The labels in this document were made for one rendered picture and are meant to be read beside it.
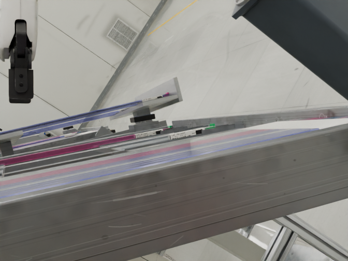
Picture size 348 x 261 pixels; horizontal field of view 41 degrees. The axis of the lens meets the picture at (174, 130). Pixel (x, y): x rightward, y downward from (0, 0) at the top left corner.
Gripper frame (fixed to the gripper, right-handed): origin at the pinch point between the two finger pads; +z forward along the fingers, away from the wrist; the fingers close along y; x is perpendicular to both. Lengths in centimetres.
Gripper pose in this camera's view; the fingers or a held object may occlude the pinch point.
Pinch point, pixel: (20, 94)
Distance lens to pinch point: 71.3
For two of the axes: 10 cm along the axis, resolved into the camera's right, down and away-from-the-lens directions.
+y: 3.3, -0.1, -9.4
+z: 0.1, 10.0, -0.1
